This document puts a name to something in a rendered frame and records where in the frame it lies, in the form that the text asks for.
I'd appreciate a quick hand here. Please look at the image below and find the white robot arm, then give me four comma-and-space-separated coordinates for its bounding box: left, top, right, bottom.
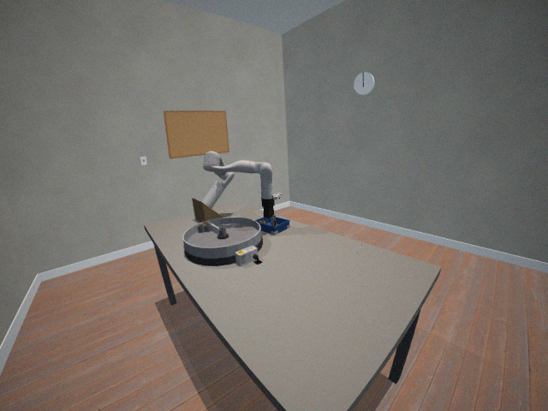
201, 152, 273, 208

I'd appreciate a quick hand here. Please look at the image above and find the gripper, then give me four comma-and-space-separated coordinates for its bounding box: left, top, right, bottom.
261, 189, 282, 227

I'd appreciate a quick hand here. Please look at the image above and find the blue crate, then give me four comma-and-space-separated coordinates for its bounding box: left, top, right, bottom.
255, 217, 290, 235

